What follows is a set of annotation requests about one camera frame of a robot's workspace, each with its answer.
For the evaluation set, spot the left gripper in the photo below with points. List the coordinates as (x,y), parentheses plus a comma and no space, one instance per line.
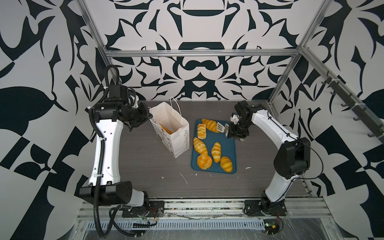
(144,115)

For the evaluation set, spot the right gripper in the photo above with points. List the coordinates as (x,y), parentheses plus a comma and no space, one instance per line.
(232,132)

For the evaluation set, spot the metal tongs white tips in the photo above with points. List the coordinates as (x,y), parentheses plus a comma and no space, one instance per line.
(223,128)

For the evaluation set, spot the white paper bag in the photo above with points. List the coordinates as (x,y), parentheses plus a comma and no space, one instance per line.
(170,115)

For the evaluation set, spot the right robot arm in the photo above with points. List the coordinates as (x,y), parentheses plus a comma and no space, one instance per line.
(292,160)

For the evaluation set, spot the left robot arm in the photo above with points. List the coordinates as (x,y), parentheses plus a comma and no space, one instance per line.
(105,187)

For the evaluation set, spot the small striped bread top left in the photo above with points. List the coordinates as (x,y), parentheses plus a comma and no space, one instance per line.
(201,131)

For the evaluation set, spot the croissant top of tray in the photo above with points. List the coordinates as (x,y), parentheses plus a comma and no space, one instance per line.
(211,125)

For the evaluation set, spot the croissant centre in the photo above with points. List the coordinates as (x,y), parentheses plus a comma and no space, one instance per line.
(216,152)

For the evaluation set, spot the striped bun bottom right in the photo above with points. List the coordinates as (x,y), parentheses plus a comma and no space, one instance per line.
(226,164)

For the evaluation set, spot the croissant left middle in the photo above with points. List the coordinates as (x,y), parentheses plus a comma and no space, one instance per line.
(199,146)

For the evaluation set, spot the round flaky pastry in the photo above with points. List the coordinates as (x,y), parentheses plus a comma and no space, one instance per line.
(204,161)

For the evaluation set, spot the small circuit board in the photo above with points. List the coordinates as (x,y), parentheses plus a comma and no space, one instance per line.
(273,227)

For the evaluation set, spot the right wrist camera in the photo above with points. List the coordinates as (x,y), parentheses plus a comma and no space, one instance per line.
(235,118)

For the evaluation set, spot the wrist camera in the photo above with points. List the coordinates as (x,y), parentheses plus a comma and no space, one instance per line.
(235,118)
(122,94)

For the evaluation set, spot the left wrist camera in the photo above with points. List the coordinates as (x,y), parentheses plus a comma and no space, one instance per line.
(122,94)

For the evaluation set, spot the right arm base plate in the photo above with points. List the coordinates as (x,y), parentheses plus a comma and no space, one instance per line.
(263,208)

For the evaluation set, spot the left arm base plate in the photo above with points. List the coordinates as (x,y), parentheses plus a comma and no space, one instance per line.
(152,209)

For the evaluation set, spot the wall hook rail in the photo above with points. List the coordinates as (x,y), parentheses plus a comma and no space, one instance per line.
(352,102)

